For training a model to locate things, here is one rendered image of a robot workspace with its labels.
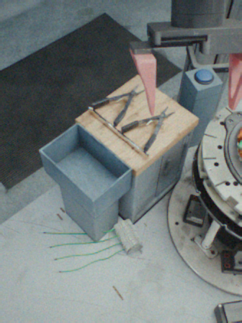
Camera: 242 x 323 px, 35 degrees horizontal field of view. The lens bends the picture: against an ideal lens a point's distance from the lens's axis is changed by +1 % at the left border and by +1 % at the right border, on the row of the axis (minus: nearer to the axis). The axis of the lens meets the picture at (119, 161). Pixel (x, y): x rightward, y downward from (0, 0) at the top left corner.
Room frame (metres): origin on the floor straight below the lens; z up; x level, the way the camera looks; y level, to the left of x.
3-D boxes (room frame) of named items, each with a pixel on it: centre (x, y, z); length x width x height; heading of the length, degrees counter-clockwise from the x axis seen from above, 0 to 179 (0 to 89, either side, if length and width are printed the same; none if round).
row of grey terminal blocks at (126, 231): (0.38, -0.03, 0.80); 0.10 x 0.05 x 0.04; 27
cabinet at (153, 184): (0.55, -0.04, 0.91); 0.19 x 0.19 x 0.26; 46
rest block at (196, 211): (0.44, -0.20, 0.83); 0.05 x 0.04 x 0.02; 161
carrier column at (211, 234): (0.36, -0.22, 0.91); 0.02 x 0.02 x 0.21
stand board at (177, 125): (0.55, -0.04, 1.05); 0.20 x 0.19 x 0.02; 136
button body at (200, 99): (0.71, -0.21, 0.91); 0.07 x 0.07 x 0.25; 23
